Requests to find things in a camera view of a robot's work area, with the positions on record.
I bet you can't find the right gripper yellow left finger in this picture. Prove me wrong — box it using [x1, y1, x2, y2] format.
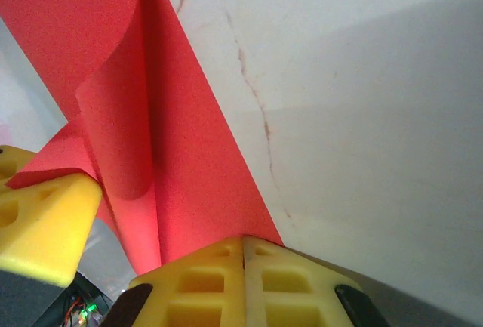
[100, 236, 246, 327]

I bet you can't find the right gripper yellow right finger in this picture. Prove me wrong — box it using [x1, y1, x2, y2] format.
[243, 236, 392, 327]

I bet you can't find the red paper sheet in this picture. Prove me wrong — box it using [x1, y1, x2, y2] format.
[0, 0, 285, 271]

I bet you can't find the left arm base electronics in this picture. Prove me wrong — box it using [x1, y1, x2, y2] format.
[62, 285, 114, 327]

